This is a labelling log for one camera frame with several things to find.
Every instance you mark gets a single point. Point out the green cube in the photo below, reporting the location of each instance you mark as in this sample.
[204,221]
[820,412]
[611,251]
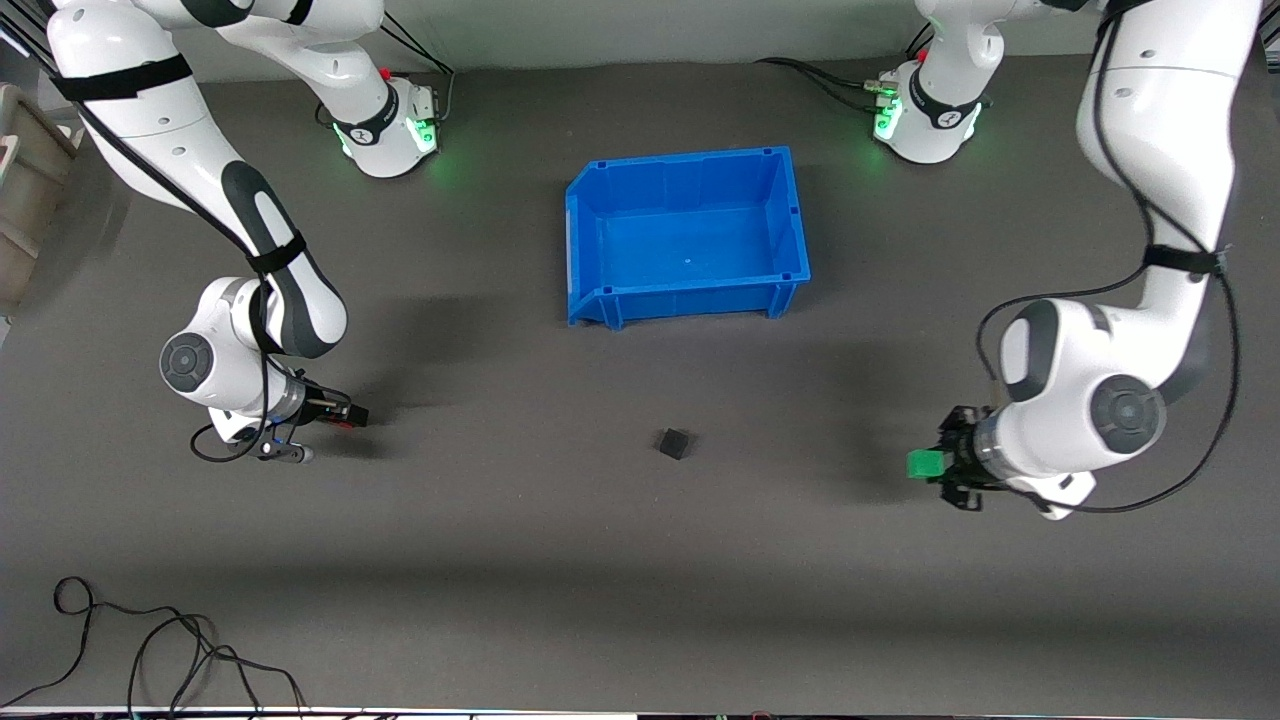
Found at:
[925,464]

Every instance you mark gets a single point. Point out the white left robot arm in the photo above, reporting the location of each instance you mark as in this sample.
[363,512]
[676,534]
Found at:
[1160,120]

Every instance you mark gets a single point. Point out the black cube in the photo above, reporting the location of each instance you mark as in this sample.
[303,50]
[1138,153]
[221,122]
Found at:
[674,444]

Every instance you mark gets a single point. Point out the beige box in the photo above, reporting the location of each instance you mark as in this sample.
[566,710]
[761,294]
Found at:
[30,200]

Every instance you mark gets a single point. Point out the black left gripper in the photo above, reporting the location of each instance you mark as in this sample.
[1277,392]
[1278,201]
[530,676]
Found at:
[961,449]

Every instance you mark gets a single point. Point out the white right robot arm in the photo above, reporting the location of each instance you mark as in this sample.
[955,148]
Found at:
[150,120]

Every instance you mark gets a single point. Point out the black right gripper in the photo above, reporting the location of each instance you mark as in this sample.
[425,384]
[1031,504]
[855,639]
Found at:
[316,406]

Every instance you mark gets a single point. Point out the blue plastic bin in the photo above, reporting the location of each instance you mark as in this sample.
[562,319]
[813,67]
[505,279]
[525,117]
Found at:
[690,240]

